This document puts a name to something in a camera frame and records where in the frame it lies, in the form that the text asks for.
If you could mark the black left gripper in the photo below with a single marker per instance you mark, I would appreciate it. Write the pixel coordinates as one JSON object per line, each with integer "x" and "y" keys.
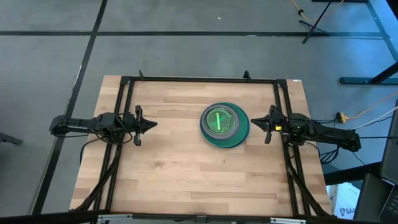
{"x": 133, "y": 124}

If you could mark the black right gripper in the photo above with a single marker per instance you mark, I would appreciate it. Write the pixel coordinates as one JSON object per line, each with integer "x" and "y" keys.
{"x": 272, "y": 124}

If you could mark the teal opaque plastic plate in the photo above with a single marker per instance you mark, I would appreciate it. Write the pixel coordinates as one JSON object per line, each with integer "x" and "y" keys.
{"x": 245, "y": 130}

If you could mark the green translucent plastic plate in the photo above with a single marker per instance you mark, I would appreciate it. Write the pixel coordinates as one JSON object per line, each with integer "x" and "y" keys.
{"x": 217, "y": 115}

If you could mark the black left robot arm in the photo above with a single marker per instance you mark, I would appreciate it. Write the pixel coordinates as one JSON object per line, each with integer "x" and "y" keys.
{"x": 77, "y": 124}

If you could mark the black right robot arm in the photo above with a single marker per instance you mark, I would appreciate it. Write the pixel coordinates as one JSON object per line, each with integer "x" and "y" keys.
{"x": 326, "y": 132}

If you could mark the yellow power plug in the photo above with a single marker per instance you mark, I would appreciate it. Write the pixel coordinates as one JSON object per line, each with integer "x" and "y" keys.
{"x": 342, "y": 117}

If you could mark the black metal beam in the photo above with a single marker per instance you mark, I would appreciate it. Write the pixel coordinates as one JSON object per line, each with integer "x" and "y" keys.
{"x": 348, "y": 175}

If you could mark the dark metal table base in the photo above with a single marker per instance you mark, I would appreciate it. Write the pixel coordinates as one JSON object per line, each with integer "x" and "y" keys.
{"x": 357, "y": 81}

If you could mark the black tripod stand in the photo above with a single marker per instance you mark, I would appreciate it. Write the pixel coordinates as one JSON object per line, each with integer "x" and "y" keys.
{"x": 311, "y": 28}

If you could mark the white printed cardboard box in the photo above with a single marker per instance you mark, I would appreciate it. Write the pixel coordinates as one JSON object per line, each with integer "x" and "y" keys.
{"x": 345, "y": 199}

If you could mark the dark grey equipment case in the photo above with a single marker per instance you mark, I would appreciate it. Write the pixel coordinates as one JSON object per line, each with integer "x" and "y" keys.
{"x": 373, "y": 199}

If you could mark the grey metal table foot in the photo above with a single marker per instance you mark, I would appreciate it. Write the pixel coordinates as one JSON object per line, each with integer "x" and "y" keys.
{"x": 11, "y": 138}

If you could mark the black aluminium table frame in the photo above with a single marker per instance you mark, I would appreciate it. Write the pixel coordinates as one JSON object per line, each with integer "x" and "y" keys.
{"x": 202, "y": 79}

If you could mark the silver metal frame bracket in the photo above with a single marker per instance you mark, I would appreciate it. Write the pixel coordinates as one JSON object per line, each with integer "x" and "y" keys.
{"x": 287, "y": 221}
{"x": 115, "y": 217}

